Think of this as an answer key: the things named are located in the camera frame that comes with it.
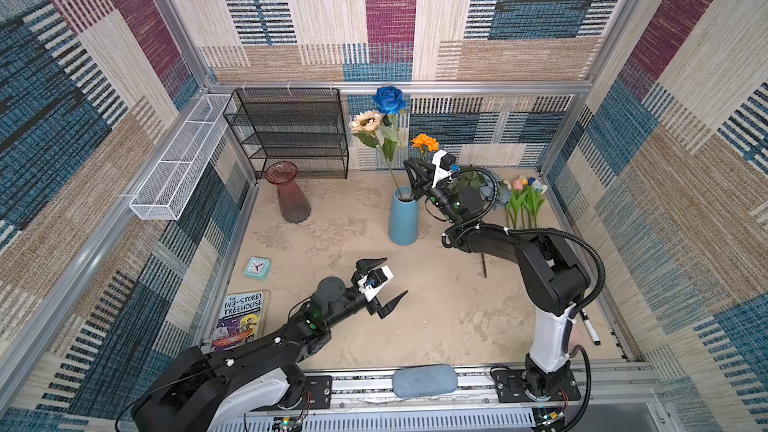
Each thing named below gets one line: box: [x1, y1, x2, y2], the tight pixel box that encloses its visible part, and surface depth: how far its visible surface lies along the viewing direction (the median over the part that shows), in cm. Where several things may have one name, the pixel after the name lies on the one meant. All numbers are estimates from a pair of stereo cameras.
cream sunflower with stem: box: [349, 111, 403, 199], surface depth 76 cm
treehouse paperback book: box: [212, 290, 270, 352], surface depth 86 cm
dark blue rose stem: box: [372, 86, 407, 199], surface depth 73 cm
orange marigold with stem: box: [411, 133, 439, 162], surface depth 84 cm
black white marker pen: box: [580, 309, 601, 345], surface depth 83 cm
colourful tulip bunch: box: [504, 175, 548, 229], surface depth 110 cm
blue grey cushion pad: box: [392, 364, 458, 398], surface depth 74 cm
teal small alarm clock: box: [243, 256, 272, 281], surface depth 96 cm
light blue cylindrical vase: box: [389, 186, 418, 246], surface depth 91 cm
